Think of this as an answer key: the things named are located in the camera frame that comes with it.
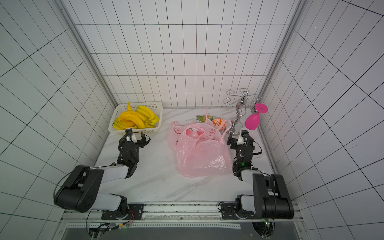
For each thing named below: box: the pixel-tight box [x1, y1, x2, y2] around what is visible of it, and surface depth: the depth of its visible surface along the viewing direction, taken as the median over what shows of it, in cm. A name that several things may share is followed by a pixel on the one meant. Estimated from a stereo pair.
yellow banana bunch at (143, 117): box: [119, 102, 160, 130], surface depth 103 cm
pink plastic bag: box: [167, 106, 233, 178], surface depth 85 cm
